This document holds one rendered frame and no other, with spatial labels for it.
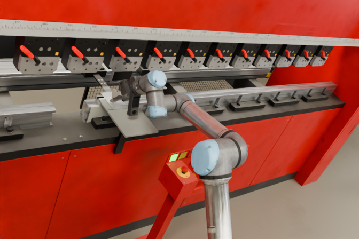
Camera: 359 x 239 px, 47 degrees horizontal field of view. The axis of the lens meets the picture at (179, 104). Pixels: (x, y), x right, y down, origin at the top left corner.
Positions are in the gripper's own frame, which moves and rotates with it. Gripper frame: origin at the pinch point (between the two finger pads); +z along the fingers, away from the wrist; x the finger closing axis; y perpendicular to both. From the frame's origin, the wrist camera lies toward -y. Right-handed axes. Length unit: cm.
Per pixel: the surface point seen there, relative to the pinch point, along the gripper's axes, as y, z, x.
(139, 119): -10.5, -7.1, -5.3
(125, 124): -12.4, -8.6, 3.4
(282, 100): -8, 8, -138
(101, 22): 27.0, -29.4, 19.1
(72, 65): 13.9, -14.5, 27.1
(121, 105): -2.7, -2.8, 0.1
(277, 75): 24, 63, -217
